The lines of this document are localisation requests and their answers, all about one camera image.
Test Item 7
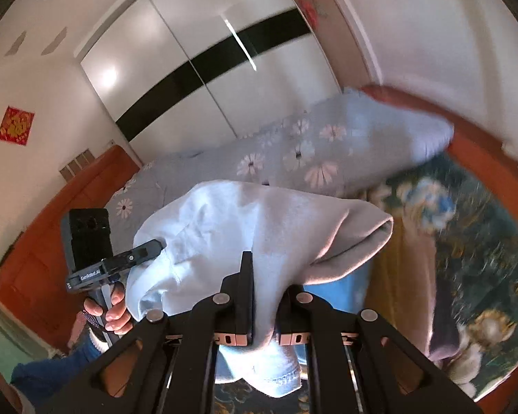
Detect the teal floral bedsheet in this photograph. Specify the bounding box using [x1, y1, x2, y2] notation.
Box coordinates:
[211, 154, 518, 414]

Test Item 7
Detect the person's left forearm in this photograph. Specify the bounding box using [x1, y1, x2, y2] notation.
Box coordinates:
[10, 309, 113, 398]

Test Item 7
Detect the white sweatshirt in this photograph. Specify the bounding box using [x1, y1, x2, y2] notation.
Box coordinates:
[125, 179, 395, 399]

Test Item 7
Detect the olive yellow folded garment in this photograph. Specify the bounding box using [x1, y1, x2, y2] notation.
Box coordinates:
[366, 220, 415, 346]

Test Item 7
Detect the red flower door decoration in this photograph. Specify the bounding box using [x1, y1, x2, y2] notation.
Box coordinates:
[299, 0, 329, 32]

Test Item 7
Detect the blue garment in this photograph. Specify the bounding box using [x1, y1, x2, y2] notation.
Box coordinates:
[303, 262, 371, 312]

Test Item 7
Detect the light blue floral quilt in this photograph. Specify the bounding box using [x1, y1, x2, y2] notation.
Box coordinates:
[105, 87, 457, 247]

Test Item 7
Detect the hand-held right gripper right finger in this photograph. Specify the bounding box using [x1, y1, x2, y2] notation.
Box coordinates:
[275, 286, 484, 414]

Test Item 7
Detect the person's left hand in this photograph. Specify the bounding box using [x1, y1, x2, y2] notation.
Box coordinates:
[82, 282, 133, 338]

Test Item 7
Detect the beige folded garment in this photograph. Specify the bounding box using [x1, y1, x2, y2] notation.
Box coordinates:
[408, 224, 438, 356]

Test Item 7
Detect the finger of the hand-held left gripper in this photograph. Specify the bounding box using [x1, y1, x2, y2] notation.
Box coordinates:
[121, 239, 164, 270]

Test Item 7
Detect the wall vent grille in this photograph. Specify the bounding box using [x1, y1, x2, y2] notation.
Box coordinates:
[59, 147, 97, 181]

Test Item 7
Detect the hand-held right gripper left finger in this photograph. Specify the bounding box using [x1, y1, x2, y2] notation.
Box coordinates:
[39, 251, 255, 414]

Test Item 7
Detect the white wardrobe with black stripe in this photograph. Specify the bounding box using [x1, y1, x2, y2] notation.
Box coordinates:
[79, 0, 344, 167]

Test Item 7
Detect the red square wall decoration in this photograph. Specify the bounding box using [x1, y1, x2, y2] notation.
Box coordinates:
[0, 105, 36, 147]

